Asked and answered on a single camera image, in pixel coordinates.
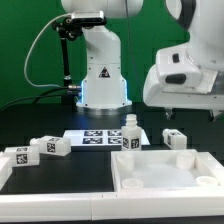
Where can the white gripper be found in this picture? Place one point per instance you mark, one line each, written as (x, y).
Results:
(175, 81)

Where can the white square table top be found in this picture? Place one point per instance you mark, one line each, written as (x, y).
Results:
(165, 170)

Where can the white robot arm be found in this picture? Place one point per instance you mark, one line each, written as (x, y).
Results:
(103, 87)

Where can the white U-shaped obstacle fence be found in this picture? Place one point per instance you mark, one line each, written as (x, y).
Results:
(197, 201)

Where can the white sheet with markers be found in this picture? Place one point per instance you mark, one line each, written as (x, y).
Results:
(104, 137)

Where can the black camera on stand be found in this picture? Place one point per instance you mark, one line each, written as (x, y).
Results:
(69, 30)

